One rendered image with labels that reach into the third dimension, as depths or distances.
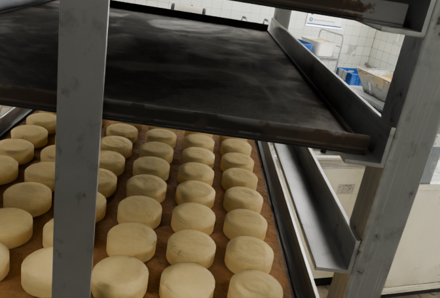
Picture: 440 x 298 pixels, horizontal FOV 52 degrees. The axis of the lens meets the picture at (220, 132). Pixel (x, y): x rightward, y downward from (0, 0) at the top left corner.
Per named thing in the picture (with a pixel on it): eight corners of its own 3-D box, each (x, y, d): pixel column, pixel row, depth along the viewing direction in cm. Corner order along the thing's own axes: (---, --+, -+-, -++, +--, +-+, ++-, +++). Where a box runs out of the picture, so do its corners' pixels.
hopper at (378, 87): (387, 90, 292) (393, 70, 287) (451, 121, 243) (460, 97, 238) (349, 88, 282) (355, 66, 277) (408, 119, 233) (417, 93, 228)
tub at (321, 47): (315, 50, 674) (319, 37, 667) (335, 57, 639) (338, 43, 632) (296, 49, 656) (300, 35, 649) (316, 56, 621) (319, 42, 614)
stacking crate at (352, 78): (363, 81, 711) (366, 69, 703) (380, 88, 677) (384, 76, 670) (332, 79, 687) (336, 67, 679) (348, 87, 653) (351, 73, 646)
